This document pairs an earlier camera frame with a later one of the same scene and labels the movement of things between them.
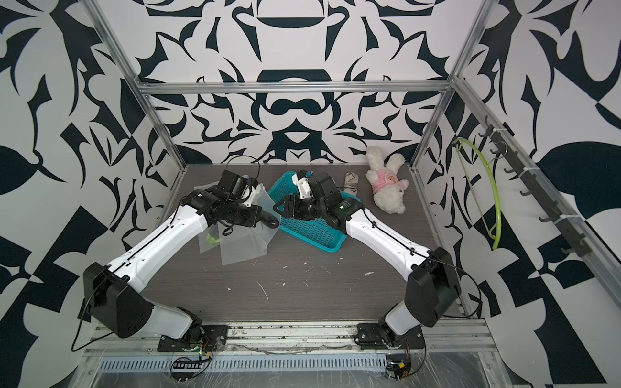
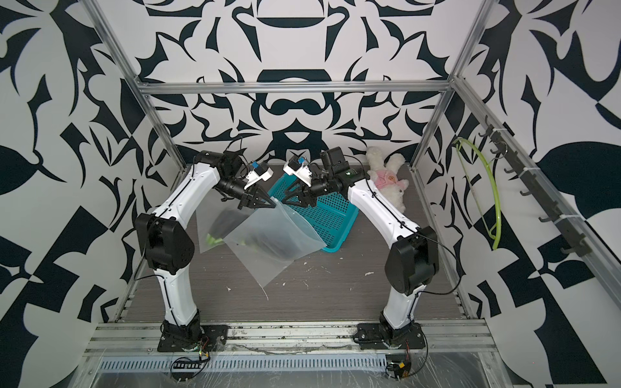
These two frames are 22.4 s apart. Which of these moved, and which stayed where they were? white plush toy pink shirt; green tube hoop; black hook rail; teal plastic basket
Moved: teal plastic basket
Stayed: green tube hoop; white plush toy pink shirt; black hook rail
